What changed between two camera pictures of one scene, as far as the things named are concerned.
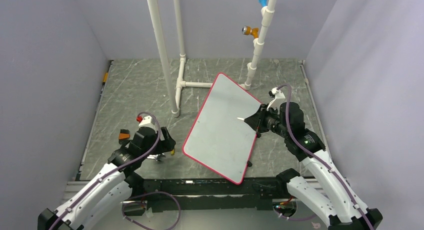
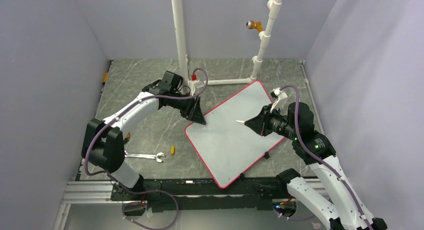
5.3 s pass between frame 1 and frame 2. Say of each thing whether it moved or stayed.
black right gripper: stayed
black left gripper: moved
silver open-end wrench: stayed
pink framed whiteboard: moved
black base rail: stayed
